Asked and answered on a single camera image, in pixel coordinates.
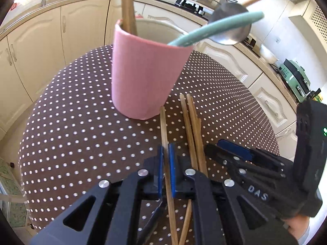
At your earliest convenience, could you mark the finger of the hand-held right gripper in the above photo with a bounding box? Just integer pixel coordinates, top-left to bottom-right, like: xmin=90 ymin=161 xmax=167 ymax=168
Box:
xmin=204 ymin=144 xmax=271 ymax=187
xmin=217 ymin=139 xmax=294 ymax=174

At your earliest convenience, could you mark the pink cup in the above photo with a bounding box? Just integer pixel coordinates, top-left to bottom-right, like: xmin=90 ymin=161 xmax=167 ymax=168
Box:
xmin=112 ymin=18 xmax=196 ymax=120

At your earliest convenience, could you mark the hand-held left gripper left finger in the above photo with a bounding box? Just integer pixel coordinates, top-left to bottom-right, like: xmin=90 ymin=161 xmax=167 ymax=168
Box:
xmin=30 ymin=145 xmax=165 ymax=245

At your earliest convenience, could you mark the green patterned floor mat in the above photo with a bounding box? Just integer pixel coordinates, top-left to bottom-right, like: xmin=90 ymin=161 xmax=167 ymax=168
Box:
xmin=0 ymin=158 xmax=27 ymax=228

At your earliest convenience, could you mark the brown polka dot tablecloth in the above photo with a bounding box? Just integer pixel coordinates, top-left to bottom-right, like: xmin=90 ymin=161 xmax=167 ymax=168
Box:
xmin=18 ymin=45 xmax=280 ymax=245

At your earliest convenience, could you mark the person's right hand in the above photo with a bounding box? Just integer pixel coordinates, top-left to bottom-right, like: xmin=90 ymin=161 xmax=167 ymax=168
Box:
xmin=281 ymin=216 xmax=311 ymax=245

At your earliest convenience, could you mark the green electric cooker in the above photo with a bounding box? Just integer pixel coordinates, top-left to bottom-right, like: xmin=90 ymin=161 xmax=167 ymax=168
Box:
xmin=278 ymin=59 xmax=311 ymax=103

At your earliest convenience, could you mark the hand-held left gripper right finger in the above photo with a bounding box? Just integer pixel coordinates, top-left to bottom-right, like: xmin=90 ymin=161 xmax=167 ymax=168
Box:
xmin=168 ymin=143 xmax=299 ymax=245

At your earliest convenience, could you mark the teal handled knife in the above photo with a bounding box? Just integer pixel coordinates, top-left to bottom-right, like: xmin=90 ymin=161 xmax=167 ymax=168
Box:
xmin=168 ymin=11 xmax=265 ymax=47

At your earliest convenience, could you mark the large lattice door cabinet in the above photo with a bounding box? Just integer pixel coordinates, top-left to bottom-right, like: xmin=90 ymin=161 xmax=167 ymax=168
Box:
xmin=289 ymin=0 xmax=327 ymax=60

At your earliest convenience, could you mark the black gas stove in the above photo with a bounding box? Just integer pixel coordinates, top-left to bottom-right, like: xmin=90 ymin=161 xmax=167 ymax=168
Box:
xmin=175 ymin=0 xmax=214 ymax=19

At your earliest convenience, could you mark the metal spoon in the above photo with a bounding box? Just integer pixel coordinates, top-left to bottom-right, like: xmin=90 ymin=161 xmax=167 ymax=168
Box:
xmin=209 ymin=2 xmax=252 ymax=45

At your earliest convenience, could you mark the white bowl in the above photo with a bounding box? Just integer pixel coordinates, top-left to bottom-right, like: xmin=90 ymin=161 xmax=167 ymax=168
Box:
xmin=260 ymin=43 xmax=279 ymax=64

